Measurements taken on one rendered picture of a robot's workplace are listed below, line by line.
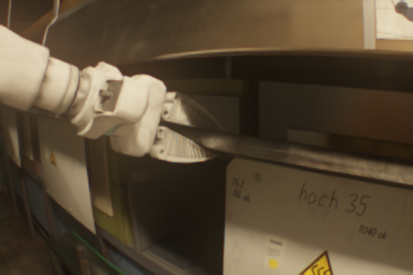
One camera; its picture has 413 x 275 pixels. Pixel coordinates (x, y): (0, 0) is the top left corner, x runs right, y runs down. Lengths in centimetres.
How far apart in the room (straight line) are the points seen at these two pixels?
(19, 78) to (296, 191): 44
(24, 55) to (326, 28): 29
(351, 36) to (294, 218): 36
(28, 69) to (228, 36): 21
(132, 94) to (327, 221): 36
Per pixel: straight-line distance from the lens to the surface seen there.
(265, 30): 33
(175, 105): 46
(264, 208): 59
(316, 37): 30
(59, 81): 35
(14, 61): 32
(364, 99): 60
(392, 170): 36
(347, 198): 51
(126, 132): 40
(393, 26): 28
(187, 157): 49
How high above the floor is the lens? 147
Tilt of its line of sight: 10 degrees down
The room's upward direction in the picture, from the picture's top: straight up
